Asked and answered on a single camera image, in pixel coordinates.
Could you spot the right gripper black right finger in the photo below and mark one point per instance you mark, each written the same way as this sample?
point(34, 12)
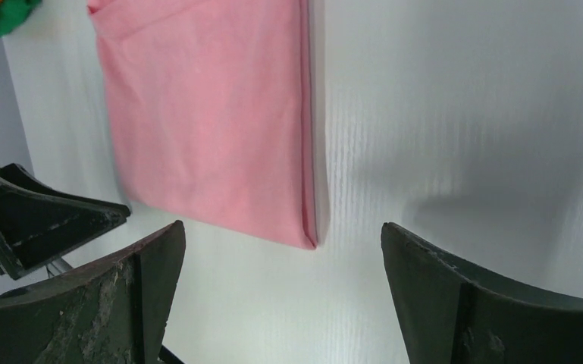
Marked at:
point(451, 310)

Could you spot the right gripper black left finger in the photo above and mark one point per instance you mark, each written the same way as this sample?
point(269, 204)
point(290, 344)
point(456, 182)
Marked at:
point(112, 310)

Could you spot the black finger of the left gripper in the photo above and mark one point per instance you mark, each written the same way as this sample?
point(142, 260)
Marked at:
point(39, 224)

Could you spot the pink t shirt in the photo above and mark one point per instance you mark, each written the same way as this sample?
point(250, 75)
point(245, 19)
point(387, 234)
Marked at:
point(210, 111)

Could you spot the green folded t shirt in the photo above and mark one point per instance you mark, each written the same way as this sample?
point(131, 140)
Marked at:
point(14, 13)

